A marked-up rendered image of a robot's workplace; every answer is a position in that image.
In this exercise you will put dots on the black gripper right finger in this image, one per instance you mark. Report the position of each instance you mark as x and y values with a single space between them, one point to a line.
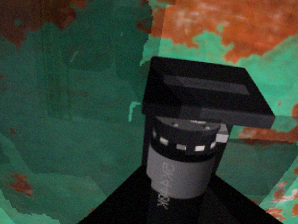
225 205

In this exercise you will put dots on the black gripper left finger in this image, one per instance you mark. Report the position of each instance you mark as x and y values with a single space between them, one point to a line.
128 204

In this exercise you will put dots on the black and silver battery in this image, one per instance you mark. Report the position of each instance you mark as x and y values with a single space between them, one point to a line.
180 163

